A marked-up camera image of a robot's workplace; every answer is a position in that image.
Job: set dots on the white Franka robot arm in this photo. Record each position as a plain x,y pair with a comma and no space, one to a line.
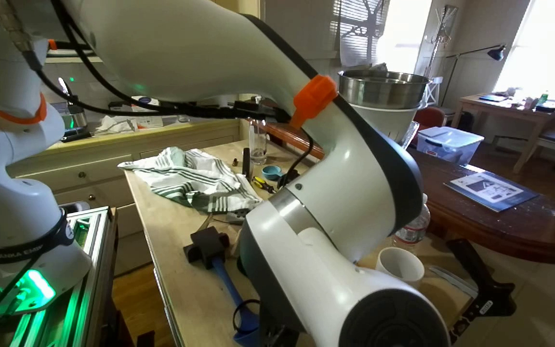
329,192

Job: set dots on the white ceramic mug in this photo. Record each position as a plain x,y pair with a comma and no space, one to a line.
400,262

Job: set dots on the dark wooden counter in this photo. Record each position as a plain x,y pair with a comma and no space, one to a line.
483,223

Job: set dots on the blue measuring cup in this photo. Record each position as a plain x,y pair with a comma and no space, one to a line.
273,171

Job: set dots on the yellow black screwdriver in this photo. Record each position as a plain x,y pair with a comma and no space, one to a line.
263,185

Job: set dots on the clear hand sanitizer bottle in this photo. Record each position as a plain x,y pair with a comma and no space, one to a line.
259,146

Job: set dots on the long black bar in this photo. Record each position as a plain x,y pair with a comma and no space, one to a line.
248,163

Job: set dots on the white green striped towel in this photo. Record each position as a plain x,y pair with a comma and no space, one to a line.
182,179

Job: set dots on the black block holder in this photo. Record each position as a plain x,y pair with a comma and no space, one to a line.
207,246

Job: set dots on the white plastic colander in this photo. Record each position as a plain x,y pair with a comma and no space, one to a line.
390,121

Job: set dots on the stainless steel bowl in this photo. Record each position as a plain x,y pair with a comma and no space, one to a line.
385,88

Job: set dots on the aluminium foil tray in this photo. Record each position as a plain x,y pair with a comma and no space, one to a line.
413,134

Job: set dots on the red round chair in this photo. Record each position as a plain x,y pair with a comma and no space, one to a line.
431,117

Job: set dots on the clear plastic storage bin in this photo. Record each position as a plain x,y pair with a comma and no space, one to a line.
448,144

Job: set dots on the cream kitchen cabinet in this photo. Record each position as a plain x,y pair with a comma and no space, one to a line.
92,173

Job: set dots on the metal sink faucet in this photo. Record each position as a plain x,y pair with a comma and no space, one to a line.
76,117

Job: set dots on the blue folder with paper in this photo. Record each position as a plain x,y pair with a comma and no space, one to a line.
490,190

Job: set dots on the wooden desk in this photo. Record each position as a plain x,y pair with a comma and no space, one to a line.
502,107

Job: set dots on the blue desk lamp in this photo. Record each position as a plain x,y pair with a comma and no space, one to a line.
498,50

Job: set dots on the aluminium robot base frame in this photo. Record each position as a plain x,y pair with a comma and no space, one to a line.
67,308

